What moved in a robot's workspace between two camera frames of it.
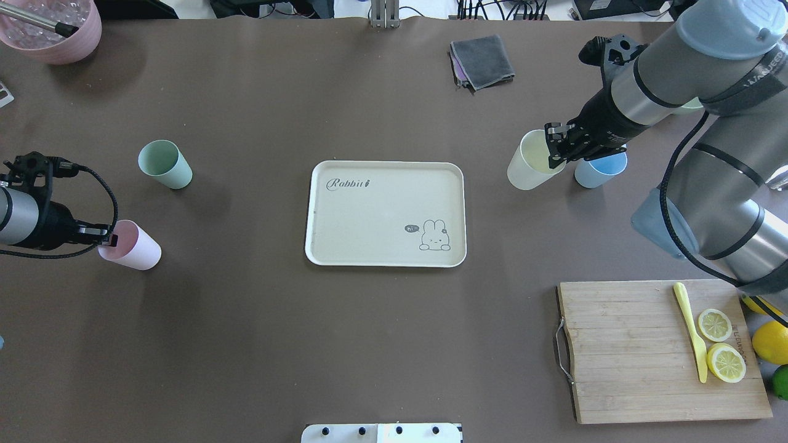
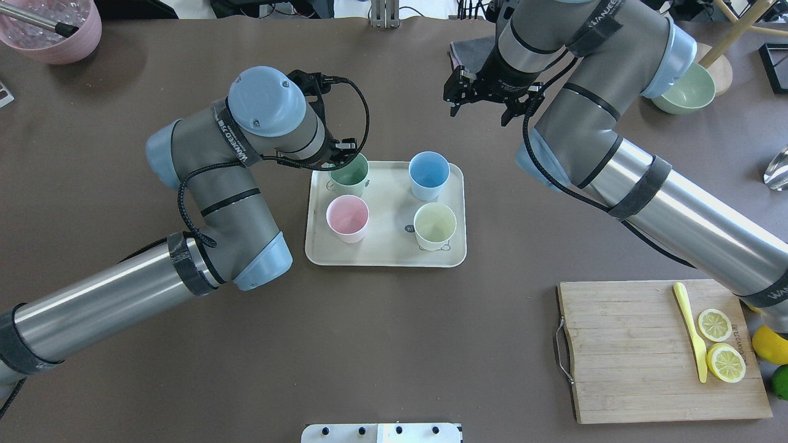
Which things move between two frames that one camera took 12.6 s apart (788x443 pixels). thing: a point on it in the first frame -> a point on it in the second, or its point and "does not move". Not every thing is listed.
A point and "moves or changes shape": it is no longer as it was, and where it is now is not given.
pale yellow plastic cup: (530, 163) moves or changes shape
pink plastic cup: (135, 247) -> (347, 216)
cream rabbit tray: (386, 213) does not move
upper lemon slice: (715, 325) does not move
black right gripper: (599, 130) -> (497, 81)
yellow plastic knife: (679, 295) does not move
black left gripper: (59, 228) -> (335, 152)
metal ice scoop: (63, 29) does not move
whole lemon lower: (770, 340) does not move
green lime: (780, 381) does not move
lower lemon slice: (726, 362) does not move
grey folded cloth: (484, 60) does not move
